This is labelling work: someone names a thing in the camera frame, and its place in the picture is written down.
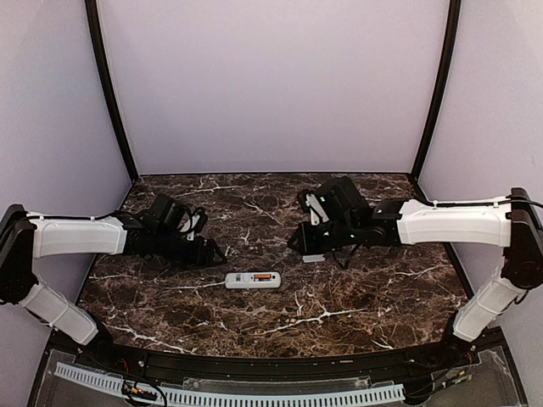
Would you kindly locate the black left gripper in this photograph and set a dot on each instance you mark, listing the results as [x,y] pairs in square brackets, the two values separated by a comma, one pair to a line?
[198,261]

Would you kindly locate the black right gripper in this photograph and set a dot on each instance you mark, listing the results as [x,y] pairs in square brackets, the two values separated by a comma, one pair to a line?
[307,246]

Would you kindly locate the white battery cover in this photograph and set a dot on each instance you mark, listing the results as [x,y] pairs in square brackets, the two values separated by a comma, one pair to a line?
[313,258]

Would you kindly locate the white remote control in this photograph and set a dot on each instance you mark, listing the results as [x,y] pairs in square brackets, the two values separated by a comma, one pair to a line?
[245,280]

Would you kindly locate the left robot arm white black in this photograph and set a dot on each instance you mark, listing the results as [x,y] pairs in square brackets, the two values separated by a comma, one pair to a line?
[167,229]

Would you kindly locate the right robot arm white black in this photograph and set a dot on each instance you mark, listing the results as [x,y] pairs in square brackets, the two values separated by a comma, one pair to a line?
[341,217]

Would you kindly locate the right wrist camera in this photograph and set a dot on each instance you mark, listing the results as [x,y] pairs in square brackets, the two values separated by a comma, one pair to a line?
[312,205]

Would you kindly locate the black front table rail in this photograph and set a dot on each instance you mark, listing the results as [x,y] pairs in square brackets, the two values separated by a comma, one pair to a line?
[407,364]

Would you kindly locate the white slotted cable duct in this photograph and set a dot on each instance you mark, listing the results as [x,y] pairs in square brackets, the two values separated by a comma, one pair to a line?
[206,393]

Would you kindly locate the black right frame post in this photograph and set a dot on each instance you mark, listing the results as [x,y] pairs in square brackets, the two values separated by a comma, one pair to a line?
[445,60]

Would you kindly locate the black frame post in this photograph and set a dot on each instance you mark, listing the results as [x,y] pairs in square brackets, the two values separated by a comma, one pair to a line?
[445,60]
[101,60]

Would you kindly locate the black left frame post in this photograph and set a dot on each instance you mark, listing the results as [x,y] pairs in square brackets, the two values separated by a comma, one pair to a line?
[101,60]

